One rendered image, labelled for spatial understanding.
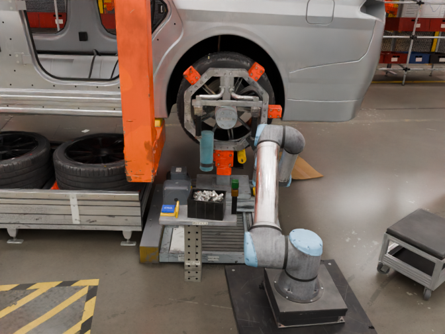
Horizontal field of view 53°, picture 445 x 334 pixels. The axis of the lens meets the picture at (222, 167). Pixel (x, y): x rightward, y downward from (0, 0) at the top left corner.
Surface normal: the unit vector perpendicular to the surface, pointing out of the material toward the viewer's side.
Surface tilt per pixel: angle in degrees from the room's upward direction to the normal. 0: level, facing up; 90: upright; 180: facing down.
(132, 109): 90
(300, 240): 7
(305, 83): 90
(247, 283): 0
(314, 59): 90
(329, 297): 2
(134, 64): 90
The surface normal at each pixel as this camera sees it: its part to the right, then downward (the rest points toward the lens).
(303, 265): -0.07, 0.44
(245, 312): 0.03, -0.90
